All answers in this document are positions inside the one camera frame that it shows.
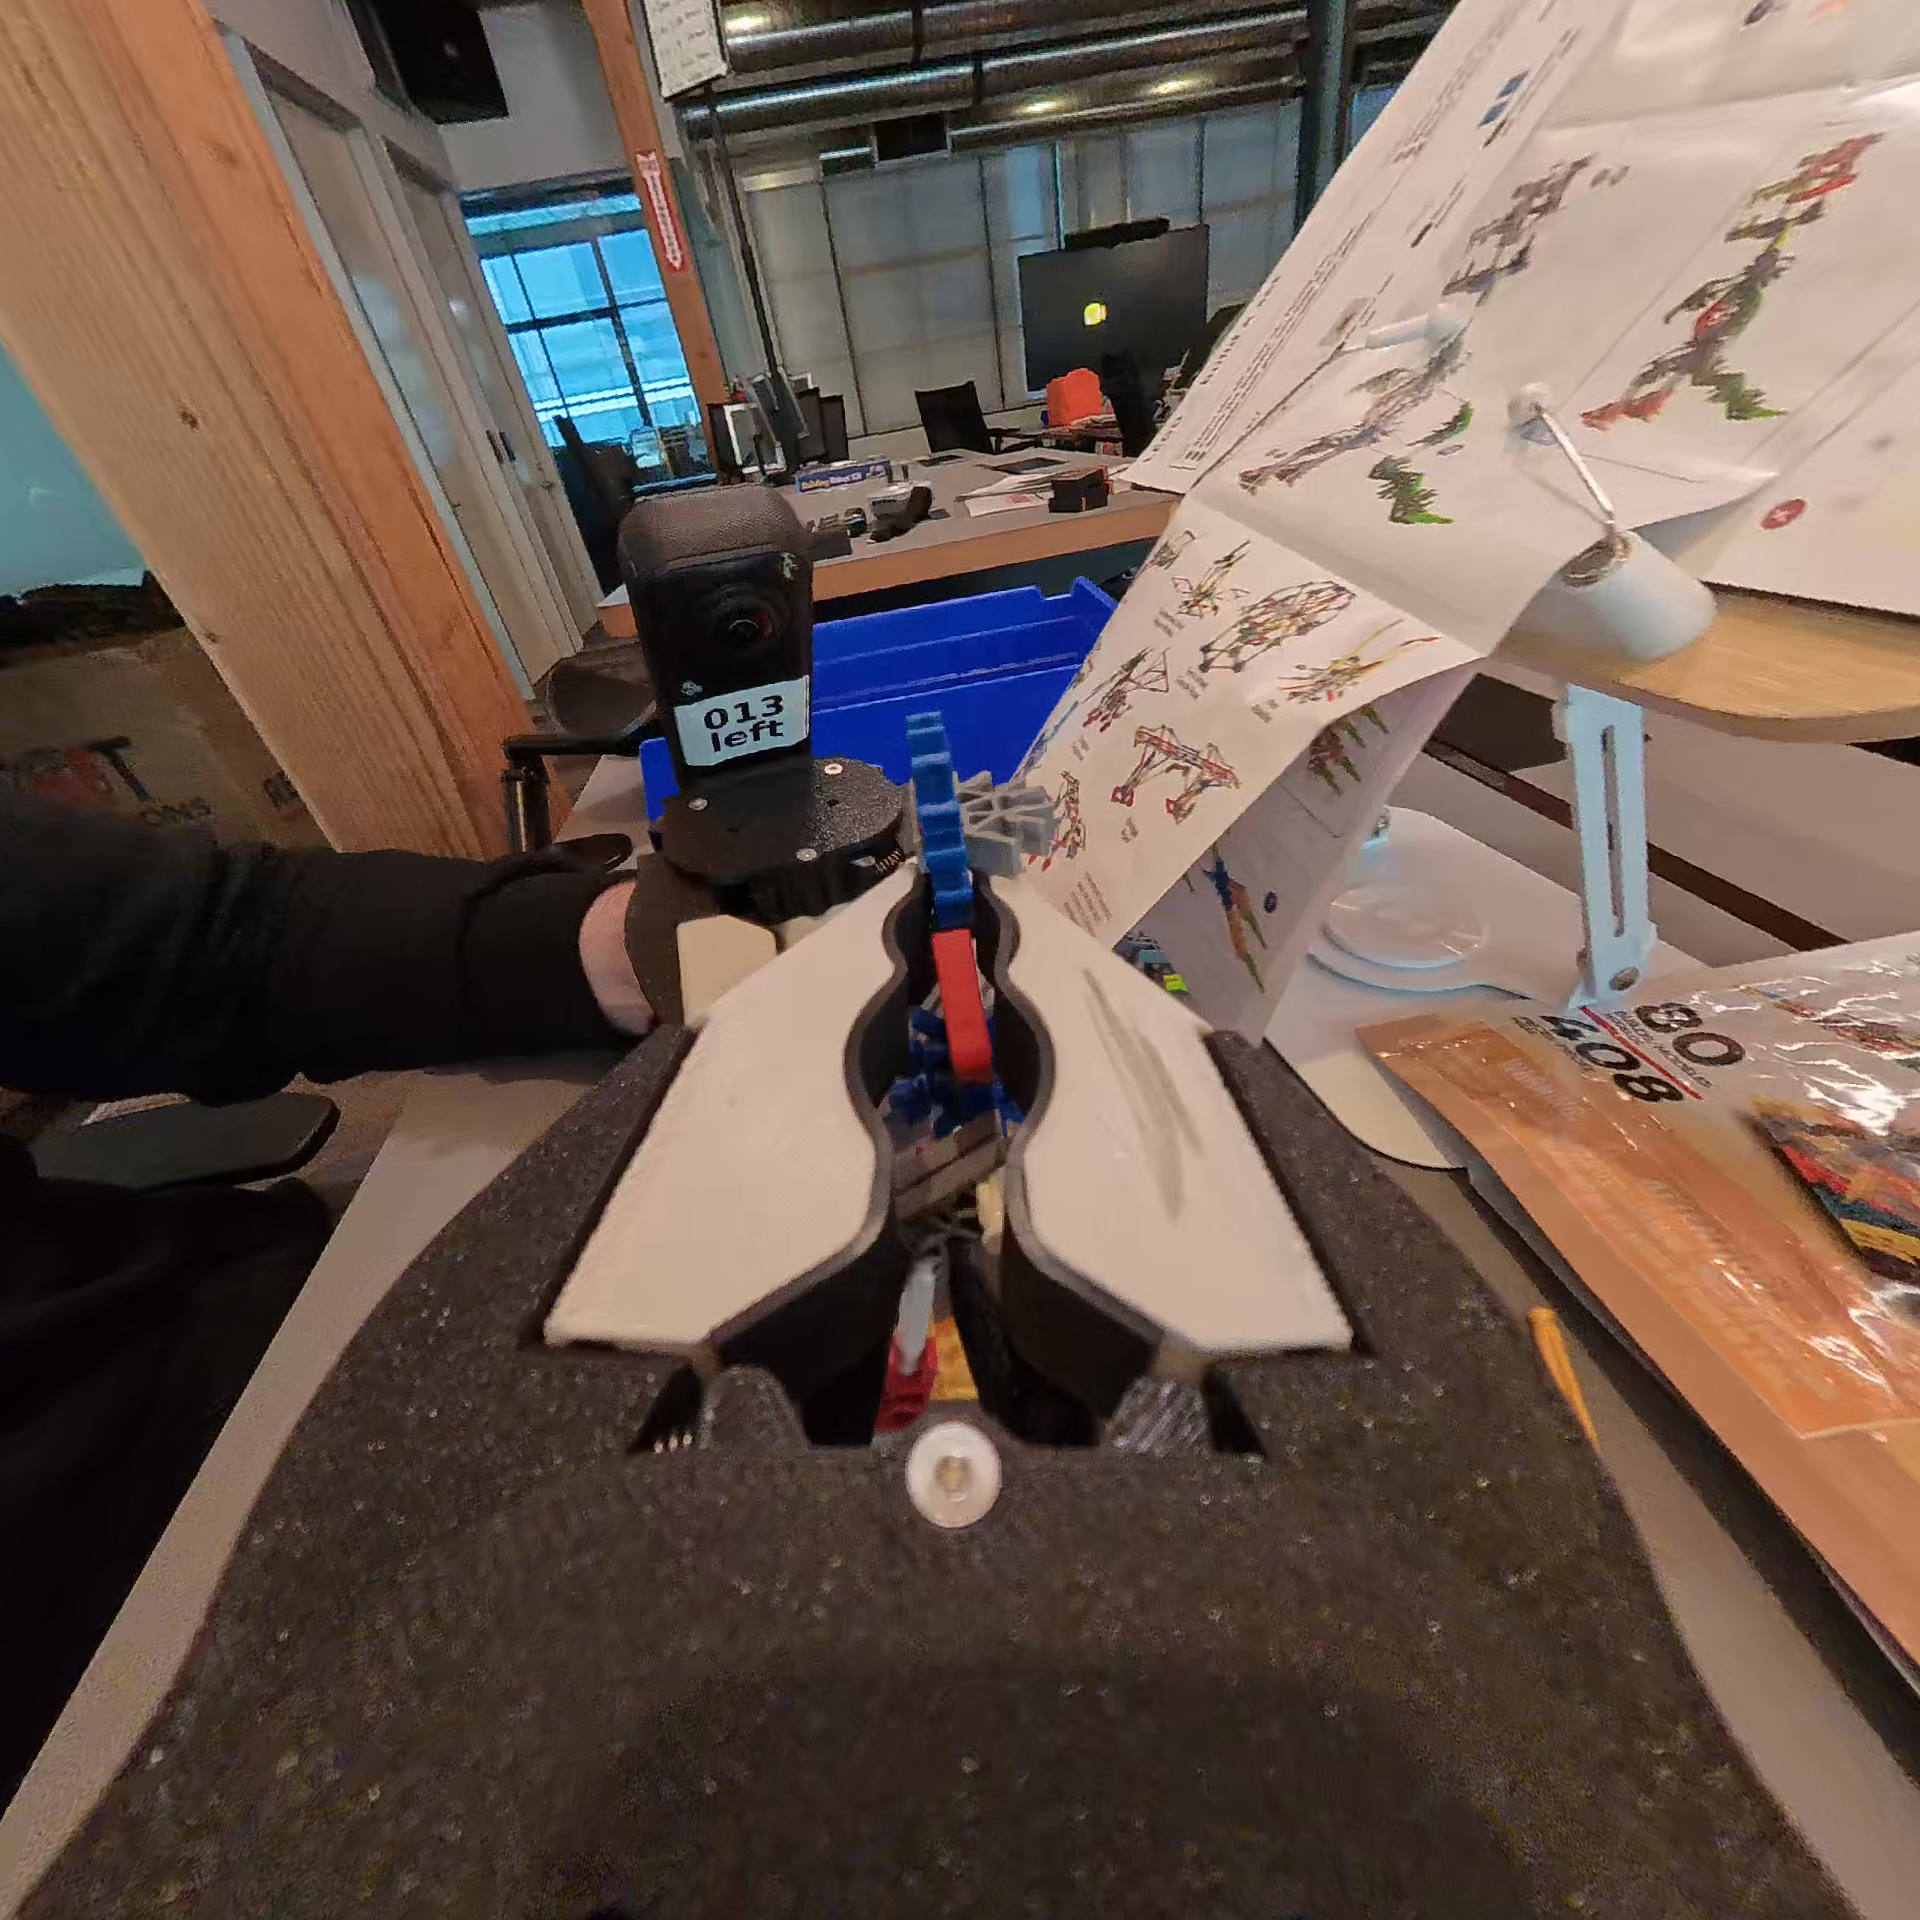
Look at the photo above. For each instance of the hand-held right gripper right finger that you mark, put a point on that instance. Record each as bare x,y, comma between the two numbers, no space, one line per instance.
1186,1201

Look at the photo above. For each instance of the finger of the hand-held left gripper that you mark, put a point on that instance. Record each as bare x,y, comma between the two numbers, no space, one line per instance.
739,955

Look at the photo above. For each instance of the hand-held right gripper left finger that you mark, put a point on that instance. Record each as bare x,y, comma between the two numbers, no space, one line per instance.
739,1188

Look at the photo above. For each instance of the colourful toy construction model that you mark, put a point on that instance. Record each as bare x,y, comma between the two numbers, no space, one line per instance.
961,1001

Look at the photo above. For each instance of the person's left forearm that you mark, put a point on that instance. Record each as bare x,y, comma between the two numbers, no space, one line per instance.
300,961

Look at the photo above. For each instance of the person's left hand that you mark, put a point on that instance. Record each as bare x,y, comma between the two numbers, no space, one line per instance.
617,968

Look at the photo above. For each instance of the brown wooden board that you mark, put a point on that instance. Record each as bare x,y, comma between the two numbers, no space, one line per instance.
928,556

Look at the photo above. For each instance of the blue plastic bin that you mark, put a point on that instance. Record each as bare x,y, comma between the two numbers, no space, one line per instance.
961,666

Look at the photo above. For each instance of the white instruction booklet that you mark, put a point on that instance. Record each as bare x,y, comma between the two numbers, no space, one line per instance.
1293,929

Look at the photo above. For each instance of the black desk chair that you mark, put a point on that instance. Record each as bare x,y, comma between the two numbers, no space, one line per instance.
956,417

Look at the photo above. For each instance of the small black box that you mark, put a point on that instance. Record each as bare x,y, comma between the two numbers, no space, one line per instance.
1078,492

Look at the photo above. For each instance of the orange backpack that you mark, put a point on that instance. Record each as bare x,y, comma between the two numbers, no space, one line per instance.
1078,400

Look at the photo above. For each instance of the orange toy rod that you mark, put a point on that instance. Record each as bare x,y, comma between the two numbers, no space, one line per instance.
1557,1374

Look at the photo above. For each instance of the large black screen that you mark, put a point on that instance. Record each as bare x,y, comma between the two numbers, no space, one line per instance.
1106,307

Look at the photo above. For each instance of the tan translucent plastic bag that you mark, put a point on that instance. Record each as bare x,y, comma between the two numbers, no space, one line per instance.
1685,1244

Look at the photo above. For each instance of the black chair armrest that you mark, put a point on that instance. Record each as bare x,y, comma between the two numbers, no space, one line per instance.
194,1141

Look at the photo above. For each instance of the wooden cabinet panel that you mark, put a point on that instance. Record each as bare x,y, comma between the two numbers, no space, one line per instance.
227,374

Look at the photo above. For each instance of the person's black clothing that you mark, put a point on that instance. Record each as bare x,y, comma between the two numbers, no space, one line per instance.
132,1350

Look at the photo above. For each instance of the white metal stand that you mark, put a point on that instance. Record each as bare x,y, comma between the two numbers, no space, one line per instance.
1623,601

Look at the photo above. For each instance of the round wooden table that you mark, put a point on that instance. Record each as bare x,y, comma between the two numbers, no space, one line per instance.
1787,676

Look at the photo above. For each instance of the large white picture sheet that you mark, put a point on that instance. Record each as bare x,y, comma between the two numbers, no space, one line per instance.
1576,225

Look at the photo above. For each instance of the wooden post red sign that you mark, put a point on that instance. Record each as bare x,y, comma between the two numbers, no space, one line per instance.
668,225

